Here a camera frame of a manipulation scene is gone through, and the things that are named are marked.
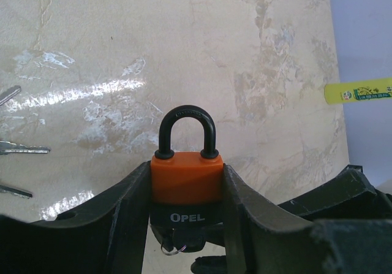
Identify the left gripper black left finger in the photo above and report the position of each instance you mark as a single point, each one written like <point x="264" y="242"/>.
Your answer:
<point x="106" y="234"/>

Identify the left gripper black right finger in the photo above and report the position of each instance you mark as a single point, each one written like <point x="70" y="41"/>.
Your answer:
<point x="261" y="237"/>

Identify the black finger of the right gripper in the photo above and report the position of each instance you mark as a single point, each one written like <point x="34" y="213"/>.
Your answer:
<point x="209" y="265"/>
<point x="349" y="195"/>

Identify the orange black padlock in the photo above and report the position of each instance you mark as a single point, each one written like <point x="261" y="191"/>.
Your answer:
<point x="186" y="185"/>

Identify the black key bunch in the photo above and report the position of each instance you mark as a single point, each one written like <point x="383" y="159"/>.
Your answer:
<point x="8" y="147"/>

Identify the yellow glue bottle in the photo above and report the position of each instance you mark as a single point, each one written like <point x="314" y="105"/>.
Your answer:
<point x="365" y="90"/>

